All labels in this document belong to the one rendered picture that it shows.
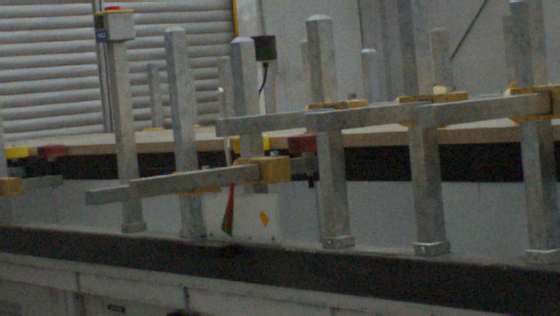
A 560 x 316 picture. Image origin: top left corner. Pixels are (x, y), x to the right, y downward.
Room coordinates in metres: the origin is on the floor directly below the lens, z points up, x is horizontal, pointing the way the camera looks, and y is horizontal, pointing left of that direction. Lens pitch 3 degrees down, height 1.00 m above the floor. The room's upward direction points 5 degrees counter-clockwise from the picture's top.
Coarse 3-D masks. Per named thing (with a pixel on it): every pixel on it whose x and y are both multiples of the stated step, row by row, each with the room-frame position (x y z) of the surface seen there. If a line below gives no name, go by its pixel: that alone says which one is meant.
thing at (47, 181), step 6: (24, 180) 3.44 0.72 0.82; (30, 180) 3.45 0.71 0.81; (36, 180) 3.46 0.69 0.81; (42, 180) 3.47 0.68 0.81; (48, 180) 3.48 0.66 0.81; (54, 180) 3.49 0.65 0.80; (60, 180) 3.50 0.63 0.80; (24, 186) 3.44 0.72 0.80; (30, 186) 3.45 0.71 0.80; (36, 186) 3.46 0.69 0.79; (42, 186) 3.47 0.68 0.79; (48, 186) 3.48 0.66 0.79; (54, 186) 3.50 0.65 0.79; (0, 192) 3.39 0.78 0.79
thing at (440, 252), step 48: (0, 240) 3.39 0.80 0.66; (48, 240) 3.14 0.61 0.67; (96, 240) 2.93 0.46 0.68; (144, 240) 2.74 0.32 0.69; (288, 240) 2.42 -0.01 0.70; (336, 240) 2.22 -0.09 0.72; (336, 288) 2.20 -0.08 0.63; (384, 288) 2.09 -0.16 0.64; (432, 288) 1.99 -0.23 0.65; (480, 288) 1.91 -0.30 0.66; (528, 288) 1.82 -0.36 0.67
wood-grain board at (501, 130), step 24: (504, 120) 2.42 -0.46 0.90; (552, 120) 2.22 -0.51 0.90; (24, 144) 4.15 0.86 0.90; (72, 144) 3.58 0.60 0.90; (96, 144) 3.37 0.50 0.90; (144, 144) 3.16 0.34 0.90; (168, 144) 3.06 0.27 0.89; (216, 144) 2.89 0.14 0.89; (360, 144) 2.47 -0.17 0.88; (384, 144) 2.41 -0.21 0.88; (408, 144) 2.35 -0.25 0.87
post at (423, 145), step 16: (400, 0) 2.04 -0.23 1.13; (416, 0) 2.03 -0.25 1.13; (400, 16) 2.04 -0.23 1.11; (416, 16) 2.03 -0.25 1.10; (400, 32) 2.05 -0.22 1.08; (416, 32) 2.03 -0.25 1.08; (400, 48) 2.05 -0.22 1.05; (416, 48) 2.02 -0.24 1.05; (416, 64) 2.02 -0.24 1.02; (416, 80) 2.02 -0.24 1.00; (416, 128) 2.03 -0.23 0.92; (432, 128) 2.04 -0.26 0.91; (416, 144) 2.03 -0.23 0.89; (432, 144) 2.03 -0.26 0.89; (416, 160) 2.04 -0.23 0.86; (432, 160) 2.03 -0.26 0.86; (416, 176) 2.04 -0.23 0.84; (432, 176) 2.03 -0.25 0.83; (416, 192) 2.04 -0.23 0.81; (432, 192) 2.03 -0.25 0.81; (416, 208) 2.05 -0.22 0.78; (432, 208) 2.03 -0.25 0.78; (416, 224) 2.05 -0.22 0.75; (432, 224) 2.03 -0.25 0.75; (432, 240) 2.02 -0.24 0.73
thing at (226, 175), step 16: (304, 160) 2.45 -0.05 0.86; (160, 176) 2.27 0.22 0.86; (176, 176) 2.27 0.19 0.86; (192, 176) 2.30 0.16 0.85; (208, 176) 2.32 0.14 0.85; (224, 176) 2.34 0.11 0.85; (240, 176) 2.36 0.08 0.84; (256, 176) 2.38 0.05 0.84; (144, 192) 2.23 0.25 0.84; (160, 192) 2.25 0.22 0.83
